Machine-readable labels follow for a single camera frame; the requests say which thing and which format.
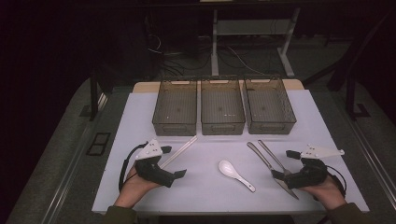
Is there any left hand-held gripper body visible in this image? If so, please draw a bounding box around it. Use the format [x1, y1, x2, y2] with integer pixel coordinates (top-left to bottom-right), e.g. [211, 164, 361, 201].
[134, 138, 176, 189]

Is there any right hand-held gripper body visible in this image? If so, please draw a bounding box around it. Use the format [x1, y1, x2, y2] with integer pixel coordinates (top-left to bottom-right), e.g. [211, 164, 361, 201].
[284, 143, 346, 190]

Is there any white chopstick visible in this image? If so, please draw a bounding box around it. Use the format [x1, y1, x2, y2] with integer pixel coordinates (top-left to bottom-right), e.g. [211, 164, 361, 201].
[162, 136, 199, 170]
[159, 134, 197, 168]

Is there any steel fork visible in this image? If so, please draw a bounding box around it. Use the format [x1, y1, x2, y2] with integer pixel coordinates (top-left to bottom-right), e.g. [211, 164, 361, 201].
[257, 139, 292, 177]

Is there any brown mesh storage basket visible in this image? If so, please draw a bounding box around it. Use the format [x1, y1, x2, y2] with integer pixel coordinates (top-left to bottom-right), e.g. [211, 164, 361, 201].
[151, 78, 199, 137]
[200, 77, 247, 136]

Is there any white ceramic spoon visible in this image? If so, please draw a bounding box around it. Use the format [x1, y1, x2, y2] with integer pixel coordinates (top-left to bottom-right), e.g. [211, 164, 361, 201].
[218, 160, 257, 193]

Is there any clear plastic bin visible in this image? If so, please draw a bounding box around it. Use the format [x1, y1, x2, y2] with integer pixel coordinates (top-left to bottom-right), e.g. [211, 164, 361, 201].
[242, 76, 297, 135]

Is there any person's left hand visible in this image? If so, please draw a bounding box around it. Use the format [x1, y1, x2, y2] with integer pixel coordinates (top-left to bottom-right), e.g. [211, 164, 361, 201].
[114, 166, 162, 209]

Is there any person's right hand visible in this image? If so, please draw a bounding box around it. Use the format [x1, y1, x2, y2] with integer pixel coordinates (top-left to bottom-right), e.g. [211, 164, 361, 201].
[300, 177, 347, 211]

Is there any white table cover sheet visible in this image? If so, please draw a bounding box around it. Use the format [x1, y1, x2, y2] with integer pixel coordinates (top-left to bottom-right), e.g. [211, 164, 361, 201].
[92, 89, 370, 216]

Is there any black metal stand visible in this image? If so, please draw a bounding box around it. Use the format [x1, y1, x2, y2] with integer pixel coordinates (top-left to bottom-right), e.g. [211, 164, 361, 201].
[303, 12, 372, 121]

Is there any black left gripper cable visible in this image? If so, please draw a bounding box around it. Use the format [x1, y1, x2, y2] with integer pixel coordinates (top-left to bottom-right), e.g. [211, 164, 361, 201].
[118, 141, 149, 192]

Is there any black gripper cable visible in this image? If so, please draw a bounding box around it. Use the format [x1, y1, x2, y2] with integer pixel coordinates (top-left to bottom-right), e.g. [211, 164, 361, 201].
[325, 164, 348, 200]
[118, 141, 149, 192]

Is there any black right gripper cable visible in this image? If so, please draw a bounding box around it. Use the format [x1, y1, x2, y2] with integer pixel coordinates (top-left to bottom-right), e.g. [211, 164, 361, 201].
[325, 164, 348, 200]

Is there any black floor frame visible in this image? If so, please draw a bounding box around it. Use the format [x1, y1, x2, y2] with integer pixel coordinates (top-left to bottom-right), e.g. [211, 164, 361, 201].
[85, 132, 112, 157]

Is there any silver floor rail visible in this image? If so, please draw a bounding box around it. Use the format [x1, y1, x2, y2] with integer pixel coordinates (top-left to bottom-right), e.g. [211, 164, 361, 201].
[40, 92, 108, 224]
[342, 115, 396, 202]

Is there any tangle of black floor cables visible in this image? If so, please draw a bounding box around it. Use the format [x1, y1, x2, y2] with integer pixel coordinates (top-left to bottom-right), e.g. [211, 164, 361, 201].
[145, 31, 216, 77]

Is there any white floor cable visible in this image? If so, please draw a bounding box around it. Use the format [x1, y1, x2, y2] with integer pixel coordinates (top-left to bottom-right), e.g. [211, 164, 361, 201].
[228, 46, 266, 76]

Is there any white metal desk frame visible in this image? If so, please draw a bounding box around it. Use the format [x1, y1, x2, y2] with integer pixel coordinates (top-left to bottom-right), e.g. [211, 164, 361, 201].
[210, 7, 303, 78]

